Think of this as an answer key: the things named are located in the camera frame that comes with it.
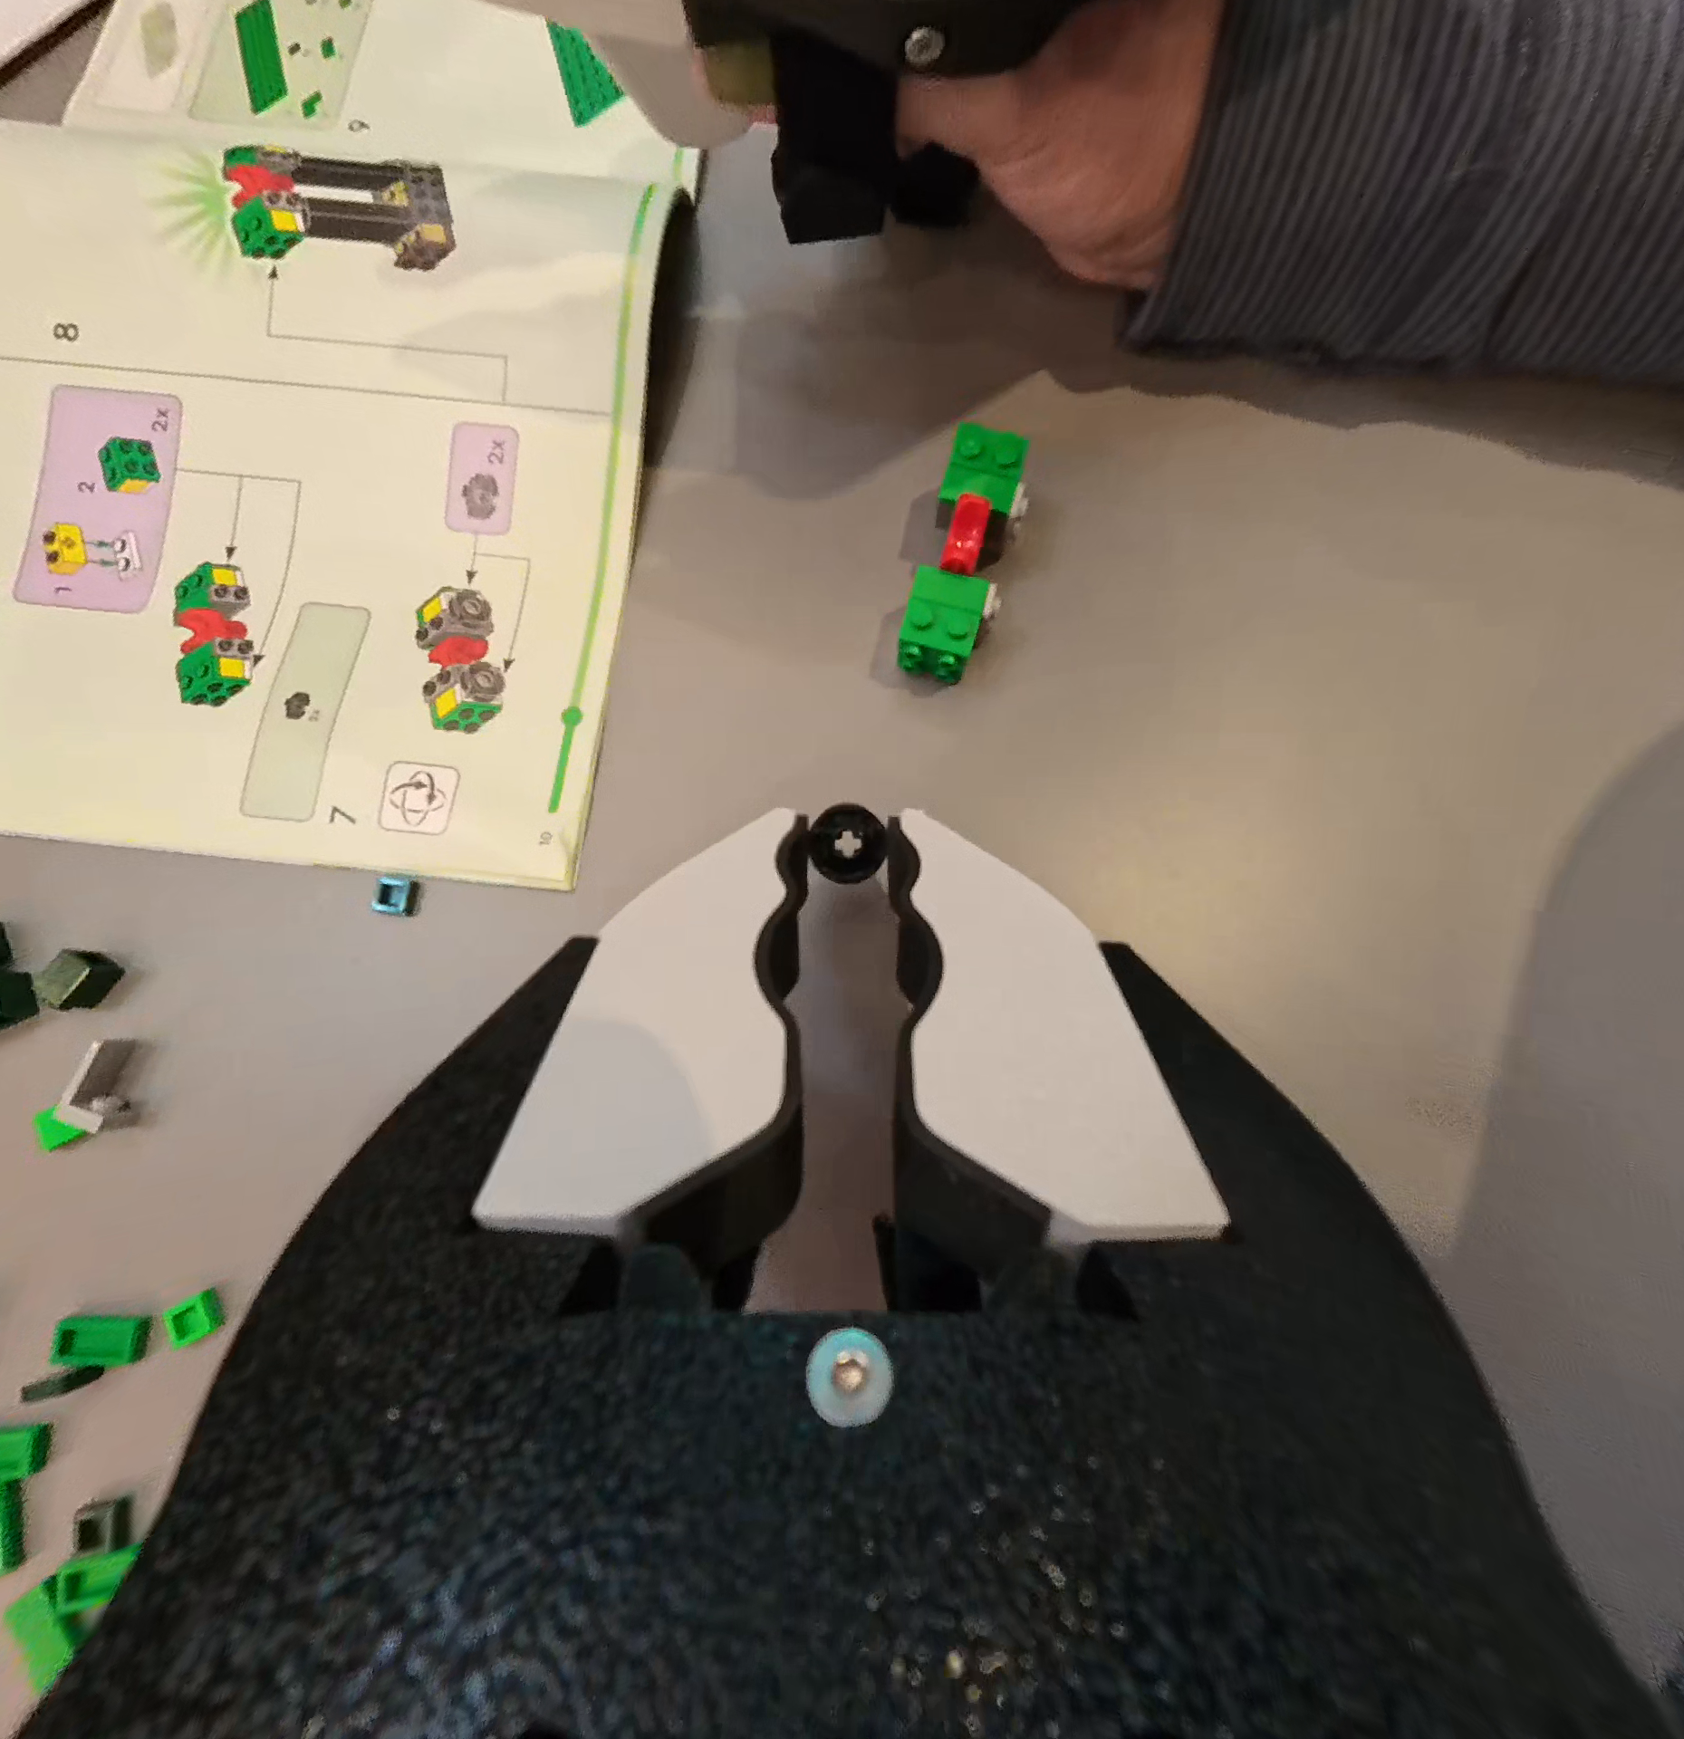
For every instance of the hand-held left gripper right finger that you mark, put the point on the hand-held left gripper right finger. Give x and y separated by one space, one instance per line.
1045 1073

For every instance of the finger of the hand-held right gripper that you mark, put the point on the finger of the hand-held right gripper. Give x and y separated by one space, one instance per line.
680 109

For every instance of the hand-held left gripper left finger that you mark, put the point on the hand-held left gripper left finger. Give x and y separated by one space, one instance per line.
652 1060

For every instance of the black round brick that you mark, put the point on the black round brick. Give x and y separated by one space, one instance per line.
848 844

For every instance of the green and red brick assembly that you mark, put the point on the green and red brick assembly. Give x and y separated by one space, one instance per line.
944 618

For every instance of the person's right forearm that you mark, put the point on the person's right forearm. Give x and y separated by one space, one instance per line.
1440 176

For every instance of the grey desk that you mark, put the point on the grey desk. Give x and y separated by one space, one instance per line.
1263 816

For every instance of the person's right hand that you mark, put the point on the person's right hand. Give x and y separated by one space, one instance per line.
1087 163

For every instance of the small blue brick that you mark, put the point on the small blue brick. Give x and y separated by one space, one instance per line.
395 895

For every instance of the brick instruction booklet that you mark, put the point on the brick instruction booklet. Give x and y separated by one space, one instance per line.
379 544

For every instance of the grey brick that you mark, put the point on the grey brick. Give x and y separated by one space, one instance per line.
106 1080

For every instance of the pile of green bricks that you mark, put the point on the pile of green bricks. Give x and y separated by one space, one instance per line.
102 1339

